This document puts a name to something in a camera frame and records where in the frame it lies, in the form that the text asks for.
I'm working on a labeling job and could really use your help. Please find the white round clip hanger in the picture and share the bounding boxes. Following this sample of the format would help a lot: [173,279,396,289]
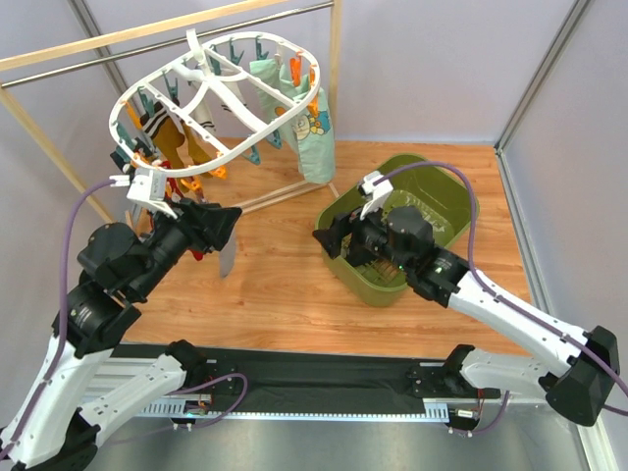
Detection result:
[108,27,323,181]

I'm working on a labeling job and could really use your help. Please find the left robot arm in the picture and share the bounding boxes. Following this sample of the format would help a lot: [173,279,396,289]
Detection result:
[1,198,242,470]

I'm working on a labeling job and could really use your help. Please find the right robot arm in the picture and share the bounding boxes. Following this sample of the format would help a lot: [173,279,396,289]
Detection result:
[312,206,620,427]

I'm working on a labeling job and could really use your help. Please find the red panda sock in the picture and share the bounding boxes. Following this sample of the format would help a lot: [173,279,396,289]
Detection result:
[166,179,183,202]

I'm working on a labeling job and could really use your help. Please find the mustard yellow sock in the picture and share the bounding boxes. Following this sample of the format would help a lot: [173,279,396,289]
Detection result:
[182,123,212,165]
[140,103,185,169]

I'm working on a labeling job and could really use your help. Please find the olive green plastic basket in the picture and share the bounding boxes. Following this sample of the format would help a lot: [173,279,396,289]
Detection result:
[314,154,479,307]

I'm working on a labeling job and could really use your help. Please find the navy blue sock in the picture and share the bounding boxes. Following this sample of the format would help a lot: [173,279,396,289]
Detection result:
[110,146,137,175]

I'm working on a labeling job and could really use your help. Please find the white sock black stripes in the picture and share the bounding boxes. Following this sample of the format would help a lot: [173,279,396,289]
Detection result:
[190,82,216,136]

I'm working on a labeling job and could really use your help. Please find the mint green cartoon sock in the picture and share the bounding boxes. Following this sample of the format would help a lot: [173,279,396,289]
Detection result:
[290,88,336,184]

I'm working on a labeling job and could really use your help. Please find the metal hanging rod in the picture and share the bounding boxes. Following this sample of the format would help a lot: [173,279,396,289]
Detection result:
[1,1,335,89]

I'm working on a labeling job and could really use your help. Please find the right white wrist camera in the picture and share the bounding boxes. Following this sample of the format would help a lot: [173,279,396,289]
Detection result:
[358,171,393,220]

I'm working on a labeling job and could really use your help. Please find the wooden drying rack frame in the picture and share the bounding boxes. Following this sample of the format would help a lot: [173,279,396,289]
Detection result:
[0,0,342,236]

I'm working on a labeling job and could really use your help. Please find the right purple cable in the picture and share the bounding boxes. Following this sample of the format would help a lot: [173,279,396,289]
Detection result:
[372,161,628,418]

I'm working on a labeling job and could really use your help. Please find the purple cable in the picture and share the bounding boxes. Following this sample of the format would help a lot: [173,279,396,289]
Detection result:
[372,161,628,418]
[0,177,129,457]

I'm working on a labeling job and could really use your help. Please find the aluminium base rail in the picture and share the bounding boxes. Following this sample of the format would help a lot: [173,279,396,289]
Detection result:
[97,357,598,423]

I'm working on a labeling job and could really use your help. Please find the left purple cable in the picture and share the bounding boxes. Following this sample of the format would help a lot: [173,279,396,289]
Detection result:
[0,177,129,457]

